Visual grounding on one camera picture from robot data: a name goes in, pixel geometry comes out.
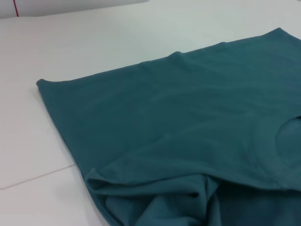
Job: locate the teal blue FREE t-shirt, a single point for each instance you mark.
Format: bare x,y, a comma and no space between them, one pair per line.
188,129

